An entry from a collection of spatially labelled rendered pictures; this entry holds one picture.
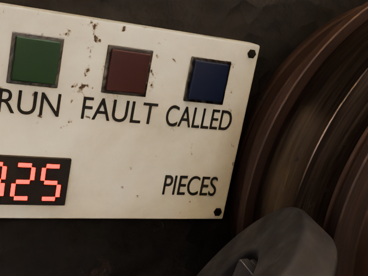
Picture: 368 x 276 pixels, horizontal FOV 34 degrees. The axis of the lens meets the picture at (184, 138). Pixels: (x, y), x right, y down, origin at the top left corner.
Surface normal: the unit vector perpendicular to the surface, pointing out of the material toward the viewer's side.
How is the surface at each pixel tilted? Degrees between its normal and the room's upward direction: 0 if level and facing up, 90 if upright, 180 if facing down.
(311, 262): 45
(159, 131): 90
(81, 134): 90
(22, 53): 90
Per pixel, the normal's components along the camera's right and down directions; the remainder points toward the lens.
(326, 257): 0.61, -0.56
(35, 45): 0.42, 0.29
